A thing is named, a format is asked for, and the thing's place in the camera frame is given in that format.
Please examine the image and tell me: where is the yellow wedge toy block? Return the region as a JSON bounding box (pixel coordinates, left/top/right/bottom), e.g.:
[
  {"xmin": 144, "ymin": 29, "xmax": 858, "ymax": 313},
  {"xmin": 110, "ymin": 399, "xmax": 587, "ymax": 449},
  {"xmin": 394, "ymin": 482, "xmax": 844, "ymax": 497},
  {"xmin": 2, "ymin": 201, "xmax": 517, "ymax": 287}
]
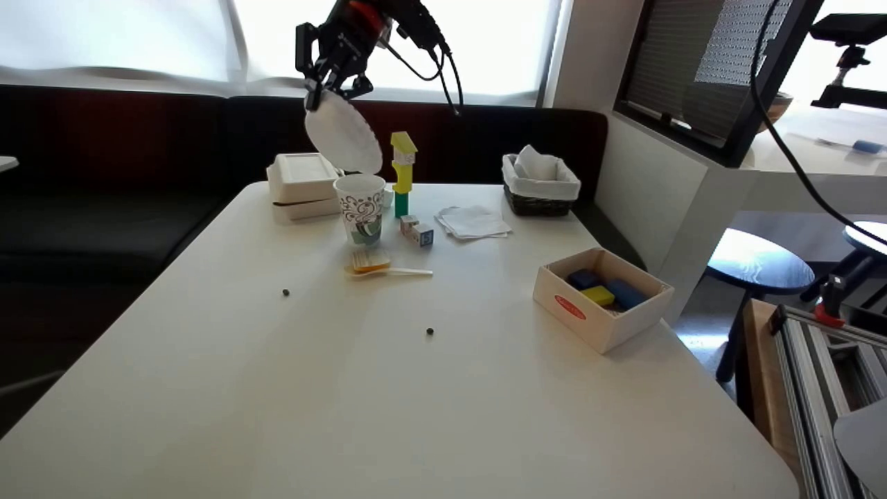
[{"xmin": 388, "ymin": 129, "xmax": 420, "ymax": 162}]

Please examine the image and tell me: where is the white desk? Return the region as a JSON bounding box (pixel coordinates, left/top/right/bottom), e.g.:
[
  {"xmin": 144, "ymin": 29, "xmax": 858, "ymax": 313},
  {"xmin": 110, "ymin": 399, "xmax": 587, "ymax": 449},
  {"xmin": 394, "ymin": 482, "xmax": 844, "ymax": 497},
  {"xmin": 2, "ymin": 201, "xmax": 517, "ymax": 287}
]
[{"xmin": 591, "ymin": 106, "xmax": 887, "ymax": 328}]

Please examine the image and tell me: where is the black white patterned plate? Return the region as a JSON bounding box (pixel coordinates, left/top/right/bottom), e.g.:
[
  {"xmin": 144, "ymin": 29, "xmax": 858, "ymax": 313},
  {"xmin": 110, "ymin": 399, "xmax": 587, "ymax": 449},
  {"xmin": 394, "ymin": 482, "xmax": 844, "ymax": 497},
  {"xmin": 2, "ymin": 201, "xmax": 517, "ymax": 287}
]
[{"xmin": 301, "ymin": 88, "xmax": 386, "ymax": 181}]

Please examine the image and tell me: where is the yellow toy block in box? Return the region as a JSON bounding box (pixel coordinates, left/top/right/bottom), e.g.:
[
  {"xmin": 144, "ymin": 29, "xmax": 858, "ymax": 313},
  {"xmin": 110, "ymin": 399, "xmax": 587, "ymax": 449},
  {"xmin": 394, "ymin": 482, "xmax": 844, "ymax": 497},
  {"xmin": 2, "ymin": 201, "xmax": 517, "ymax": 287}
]
[{"xmin": 578, "ymin": 283, "xmax": 617, "ymax": 310}]

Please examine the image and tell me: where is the round grey stool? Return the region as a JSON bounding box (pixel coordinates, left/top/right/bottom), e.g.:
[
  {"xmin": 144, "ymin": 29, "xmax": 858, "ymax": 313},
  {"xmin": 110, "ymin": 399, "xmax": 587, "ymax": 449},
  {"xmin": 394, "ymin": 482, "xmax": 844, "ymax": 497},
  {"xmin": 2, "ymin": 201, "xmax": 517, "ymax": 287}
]
[{"xmin": 704, "ymin": 227, "xmax": 818, "ymax": 386}]

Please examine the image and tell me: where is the red clamp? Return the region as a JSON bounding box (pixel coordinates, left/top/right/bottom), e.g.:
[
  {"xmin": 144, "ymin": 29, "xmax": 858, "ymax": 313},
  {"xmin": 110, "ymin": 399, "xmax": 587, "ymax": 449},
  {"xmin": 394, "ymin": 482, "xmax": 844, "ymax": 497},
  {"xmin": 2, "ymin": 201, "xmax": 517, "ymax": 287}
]
[{"xmin": 814, "ymin": 276, "xmax": 849, "ymax": 328}]

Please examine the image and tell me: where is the yellow upright toy block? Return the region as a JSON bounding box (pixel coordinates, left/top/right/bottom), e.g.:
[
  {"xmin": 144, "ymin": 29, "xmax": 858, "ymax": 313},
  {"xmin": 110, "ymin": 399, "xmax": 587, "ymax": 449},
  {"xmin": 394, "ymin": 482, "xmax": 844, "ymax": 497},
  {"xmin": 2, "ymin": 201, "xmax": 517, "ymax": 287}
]
[{"xmin": 390, "ymin": 155, "xmax": 416, "ymax": 198}]

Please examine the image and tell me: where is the dark basket with white liner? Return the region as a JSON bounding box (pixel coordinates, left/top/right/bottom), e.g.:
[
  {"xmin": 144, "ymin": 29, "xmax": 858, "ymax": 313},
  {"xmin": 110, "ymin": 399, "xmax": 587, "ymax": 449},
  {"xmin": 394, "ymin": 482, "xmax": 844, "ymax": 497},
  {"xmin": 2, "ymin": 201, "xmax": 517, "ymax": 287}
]
[{"xmin": 499, "ymin": 149, "xmax": 584, "ymax": 219}]

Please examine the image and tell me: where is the white paper sheet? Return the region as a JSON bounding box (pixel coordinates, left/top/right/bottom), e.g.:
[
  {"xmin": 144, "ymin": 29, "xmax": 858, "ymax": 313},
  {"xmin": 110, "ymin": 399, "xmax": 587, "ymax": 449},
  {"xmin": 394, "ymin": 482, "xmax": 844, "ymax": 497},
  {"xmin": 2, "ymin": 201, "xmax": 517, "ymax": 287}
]
[{"xmin": 513, "ymin": 143, "xmax": 564, "ymax": 181}]

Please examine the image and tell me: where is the dark bench sofa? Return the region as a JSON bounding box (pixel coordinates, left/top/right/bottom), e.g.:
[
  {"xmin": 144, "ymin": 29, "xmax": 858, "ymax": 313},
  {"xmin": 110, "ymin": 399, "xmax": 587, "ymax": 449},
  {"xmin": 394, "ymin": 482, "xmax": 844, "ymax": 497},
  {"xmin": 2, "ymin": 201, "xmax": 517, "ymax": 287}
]
[{"xmin": 0, "ymin": 84, "xmax": 610, "ymax": 439}]

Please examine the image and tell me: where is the black computer monitor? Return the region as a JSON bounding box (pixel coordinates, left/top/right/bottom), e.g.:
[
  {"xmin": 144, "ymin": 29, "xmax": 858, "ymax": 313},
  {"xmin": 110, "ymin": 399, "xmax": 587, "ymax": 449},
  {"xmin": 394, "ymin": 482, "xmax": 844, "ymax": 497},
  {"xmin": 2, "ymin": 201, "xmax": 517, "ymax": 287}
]
[{"xmin": 612, "ymin": 0, "xmax": 826, "ymax": 173}]

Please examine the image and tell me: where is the round white stool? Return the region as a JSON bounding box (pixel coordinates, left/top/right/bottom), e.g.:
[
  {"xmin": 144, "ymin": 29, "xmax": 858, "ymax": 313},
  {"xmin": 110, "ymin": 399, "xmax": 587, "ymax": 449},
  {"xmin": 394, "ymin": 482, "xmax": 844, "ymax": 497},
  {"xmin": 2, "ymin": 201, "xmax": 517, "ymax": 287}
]
[{"xmin": 843, "ymin": 219, "xmax": 887, "ymax": 262}]

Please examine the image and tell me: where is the wooden utensil on table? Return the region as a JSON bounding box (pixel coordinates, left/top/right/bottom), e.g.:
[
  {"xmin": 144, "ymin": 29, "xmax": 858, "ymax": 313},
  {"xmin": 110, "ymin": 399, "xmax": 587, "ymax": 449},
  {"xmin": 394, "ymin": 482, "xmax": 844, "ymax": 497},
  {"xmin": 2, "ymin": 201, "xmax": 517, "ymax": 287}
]
[{"xmin": 344, "ymin": 259, "xmax": 395, "ymax": 283}]

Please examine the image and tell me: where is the blue toy block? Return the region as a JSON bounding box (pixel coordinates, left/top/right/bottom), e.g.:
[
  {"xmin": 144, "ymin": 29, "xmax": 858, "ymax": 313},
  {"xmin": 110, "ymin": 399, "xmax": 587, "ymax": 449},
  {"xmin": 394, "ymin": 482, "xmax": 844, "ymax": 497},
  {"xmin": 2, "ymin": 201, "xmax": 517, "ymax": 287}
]
[
  {"xmin": 563, "ymin": 266, "xmax": 603, "ymax": 292},
  {"xmin": 603, "ymin": 276, "xmax": 649, "ymax": 313}
]

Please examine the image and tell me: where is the thin black cable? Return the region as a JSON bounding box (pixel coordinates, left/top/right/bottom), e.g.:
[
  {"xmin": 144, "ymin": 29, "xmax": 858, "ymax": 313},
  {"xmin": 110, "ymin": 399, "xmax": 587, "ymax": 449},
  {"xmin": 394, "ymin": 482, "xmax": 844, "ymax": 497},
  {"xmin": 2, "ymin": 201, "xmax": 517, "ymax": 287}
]
[{"xmin": 381, "ymin": 26, "xmax": 465, "ymax": 119}]

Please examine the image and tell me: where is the aluminium profile frame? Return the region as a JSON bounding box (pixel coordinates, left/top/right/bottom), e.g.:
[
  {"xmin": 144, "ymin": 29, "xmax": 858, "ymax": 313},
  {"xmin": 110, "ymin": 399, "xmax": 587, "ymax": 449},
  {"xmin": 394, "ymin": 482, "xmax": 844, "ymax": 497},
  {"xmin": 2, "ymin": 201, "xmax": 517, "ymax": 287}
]
[{"xmin": 771, "ymin": 301, "xmax": 887, "ymax": 499}]

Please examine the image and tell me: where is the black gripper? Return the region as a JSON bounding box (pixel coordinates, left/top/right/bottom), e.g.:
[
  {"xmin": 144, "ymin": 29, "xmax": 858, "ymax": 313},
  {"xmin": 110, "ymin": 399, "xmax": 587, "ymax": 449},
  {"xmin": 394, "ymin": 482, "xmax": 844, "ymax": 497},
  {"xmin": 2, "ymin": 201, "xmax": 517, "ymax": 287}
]
[{"xmin": 293, "ymin": 0, "xmax": 390, "ymax": 115}]

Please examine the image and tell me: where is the patterned paper coffee cup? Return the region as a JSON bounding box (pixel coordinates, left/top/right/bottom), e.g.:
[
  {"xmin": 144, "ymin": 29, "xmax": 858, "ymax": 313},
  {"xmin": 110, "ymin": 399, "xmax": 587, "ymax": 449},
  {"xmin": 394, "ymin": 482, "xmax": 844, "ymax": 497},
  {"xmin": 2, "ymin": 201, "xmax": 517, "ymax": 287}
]
[{"xmin": 329, "ymin": 173, "xmax": 390, "ymax": 249}]

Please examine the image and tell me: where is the white paper napkin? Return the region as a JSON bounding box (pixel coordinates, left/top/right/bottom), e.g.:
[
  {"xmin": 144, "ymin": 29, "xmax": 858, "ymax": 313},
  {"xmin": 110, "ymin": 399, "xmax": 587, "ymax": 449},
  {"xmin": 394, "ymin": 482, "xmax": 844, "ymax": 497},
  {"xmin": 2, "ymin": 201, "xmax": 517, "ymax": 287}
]
[{"xmin": 431, "ymin": 202, "xmax": 516, "ymax": 245}]

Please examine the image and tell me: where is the white foam takeout box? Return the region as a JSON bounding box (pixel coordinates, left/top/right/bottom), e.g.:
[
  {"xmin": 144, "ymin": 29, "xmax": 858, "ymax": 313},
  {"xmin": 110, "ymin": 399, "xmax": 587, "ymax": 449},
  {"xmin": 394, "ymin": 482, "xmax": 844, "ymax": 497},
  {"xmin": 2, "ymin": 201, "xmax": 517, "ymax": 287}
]
[{"xmin": 262, "ymin": 149, "xmax": 347, "ymax": 222}]

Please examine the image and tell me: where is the white wooden box red label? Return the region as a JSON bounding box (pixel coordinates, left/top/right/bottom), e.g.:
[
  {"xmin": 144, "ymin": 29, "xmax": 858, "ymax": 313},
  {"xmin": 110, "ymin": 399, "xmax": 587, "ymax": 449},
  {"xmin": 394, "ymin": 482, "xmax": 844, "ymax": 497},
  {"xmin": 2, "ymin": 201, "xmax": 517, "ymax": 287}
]
[{"xmin": 530, "ymin": 245, "xmax": 675, "ymax": 357}]

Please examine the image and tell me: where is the wooden board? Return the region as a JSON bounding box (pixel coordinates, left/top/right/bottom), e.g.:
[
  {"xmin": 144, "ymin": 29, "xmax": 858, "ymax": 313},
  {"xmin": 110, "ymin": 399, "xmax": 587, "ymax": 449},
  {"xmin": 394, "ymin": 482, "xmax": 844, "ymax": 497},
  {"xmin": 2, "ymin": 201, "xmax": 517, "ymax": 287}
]
[{"xmin": 736, "ymin": 296, "xmax": 797, "ymax": 470}]

